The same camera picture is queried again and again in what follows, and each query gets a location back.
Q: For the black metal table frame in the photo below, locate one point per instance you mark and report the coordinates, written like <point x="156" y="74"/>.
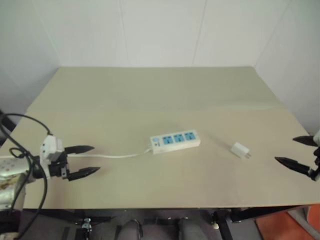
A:
<point x="225" y="226"/>

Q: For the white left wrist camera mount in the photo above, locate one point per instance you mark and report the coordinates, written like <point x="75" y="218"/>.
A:
<point x="49" y="146"/>

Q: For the dark grey rounded shape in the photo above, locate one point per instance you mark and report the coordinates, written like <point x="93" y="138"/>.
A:
<point x="131" y="231"/>

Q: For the white plug adapter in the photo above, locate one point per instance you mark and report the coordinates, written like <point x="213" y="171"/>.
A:
<point x="238" y="149"/>

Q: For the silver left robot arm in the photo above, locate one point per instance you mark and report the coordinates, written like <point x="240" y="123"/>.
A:
<point x="12" y="168"/>

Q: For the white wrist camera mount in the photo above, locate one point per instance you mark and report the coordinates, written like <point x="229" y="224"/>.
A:
<point x="49" y="146"/>
<point x="317" y="138"/>

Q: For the white power strip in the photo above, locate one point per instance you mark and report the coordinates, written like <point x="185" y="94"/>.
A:
<point x="175" y="143"/>

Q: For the orange box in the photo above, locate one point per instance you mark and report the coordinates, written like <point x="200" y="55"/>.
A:
<point x="315" y="202"/>

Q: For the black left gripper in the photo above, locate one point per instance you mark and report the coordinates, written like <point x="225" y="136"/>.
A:
<point x="57" y="170"/>

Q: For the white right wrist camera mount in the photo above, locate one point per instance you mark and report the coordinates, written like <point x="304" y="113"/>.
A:
<point x="317" y="138"/>

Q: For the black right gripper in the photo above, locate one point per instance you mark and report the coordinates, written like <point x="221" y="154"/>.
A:
<point x="317" y="160"/>

